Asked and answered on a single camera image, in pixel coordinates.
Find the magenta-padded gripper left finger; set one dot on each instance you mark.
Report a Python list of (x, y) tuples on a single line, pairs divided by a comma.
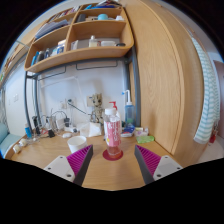
[(61, 165)]

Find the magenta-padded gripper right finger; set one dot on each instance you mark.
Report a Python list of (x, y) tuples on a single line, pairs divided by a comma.
[(165, 165)]

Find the clear bottle with pink label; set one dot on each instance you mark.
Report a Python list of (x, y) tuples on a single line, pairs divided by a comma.
[(113, 133)]

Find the white paper cup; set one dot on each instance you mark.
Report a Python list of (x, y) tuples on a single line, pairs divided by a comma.
[(76, 145)]

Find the green flat packet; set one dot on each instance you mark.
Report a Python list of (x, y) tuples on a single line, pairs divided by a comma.
[(145, 139)]

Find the white power strip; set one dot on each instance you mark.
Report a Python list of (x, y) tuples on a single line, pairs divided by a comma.
[(60, 123)]

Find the crumpled white tissue pack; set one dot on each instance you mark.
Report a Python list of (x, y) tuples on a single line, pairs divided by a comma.
[(89, 130)]

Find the flat round red coaster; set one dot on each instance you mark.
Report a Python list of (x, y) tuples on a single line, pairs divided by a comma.
[(106, 157)]

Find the small blue bottle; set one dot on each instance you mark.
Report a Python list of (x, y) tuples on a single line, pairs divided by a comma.
[(28, 131)]

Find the blue and white pack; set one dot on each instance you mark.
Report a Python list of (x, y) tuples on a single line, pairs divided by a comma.
[(128, 131)]

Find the teal seat cushion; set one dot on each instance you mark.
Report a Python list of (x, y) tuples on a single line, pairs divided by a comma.
[(7, 141)]

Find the blue wash bottle white nozzle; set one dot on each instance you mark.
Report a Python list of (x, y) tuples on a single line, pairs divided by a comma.
[(129, 113)]

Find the brown tree figurine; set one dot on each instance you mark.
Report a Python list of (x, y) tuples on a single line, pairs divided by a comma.
[(97, 106)]

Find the green striped white towel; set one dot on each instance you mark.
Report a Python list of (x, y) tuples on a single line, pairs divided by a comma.
[(206, 100)]

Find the wooden wardrobe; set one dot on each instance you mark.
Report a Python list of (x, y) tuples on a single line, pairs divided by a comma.
[(160, 83)]

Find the wooden shelf unit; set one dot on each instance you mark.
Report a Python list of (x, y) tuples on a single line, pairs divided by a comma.
[(96, 30)]

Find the grey metal desk frame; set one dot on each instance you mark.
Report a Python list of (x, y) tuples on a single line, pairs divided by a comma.
[(135, 93)]

